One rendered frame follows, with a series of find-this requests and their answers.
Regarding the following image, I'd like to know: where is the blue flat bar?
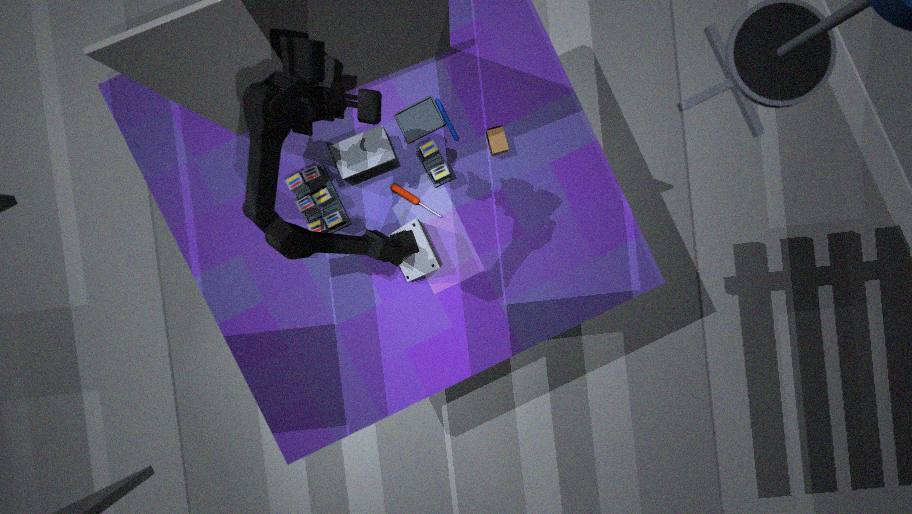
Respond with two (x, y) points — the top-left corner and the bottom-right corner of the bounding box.
(435, 99), (458, 141)

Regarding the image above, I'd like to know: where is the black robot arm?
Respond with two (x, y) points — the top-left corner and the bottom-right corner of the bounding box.
(243, 36), (419, 266)

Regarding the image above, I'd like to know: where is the tan block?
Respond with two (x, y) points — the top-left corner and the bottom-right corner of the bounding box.
(486, 126), (509, 156)

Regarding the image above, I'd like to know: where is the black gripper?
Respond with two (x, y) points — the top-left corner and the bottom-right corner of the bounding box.
(310, 85), (382, 125)

